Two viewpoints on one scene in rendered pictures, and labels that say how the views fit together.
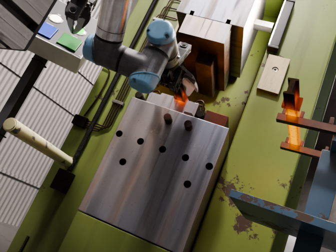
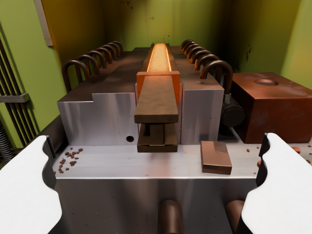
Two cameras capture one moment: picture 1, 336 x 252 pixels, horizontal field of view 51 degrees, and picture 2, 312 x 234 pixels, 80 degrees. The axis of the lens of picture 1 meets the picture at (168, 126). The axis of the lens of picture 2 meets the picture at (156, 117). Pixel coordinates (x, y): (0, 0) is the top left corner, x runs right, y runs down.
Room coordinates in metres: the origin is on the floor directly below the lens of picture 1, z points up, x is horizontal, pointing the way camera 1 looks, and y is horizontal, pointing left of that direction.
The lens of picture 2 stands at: (1.06, 0.05, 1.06)
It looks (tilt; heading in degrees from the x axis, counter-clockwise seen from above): 27 degrees down; 346
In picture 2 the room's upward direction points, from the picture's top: 2 degrees counter-clockwise
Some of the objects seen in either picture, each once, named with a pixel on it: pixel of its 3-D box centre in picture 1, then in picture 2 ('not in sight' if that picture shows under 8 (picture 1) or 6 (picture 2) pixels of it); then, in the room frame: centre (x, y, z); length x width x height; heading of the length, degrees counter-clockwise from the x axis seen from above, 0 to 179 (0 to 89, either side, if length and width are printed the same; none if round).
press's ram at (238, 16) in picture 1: (233, 16); not in sight; (1.46, -0.08, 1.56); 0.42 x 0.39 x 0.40; 164
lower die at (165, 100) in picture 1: (178, 124); (149, 74); (1.47, -0.04, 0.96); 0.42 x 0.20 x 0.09; 164
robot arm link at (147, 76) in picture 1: (142, 68); not in sight; (0.88, 0.13, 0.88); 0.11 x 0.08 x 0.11; 86
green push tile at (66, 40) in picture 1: (69, 43); not in sight; (1.23, 0.46, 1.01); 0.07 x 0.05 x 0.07; 99
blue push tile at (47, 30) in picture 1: (44, 30); not in sight; (1.22, 0.56, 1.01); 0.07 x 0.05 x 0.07; 99
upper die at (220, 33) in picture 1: (207, 56); not in sight; (1.47, -0.04, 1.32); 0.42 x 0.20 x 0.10; 164
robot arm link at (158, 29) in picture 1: (162, 41); not in sight; (0.88, 0.11, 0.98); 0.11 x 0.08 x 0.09; 164
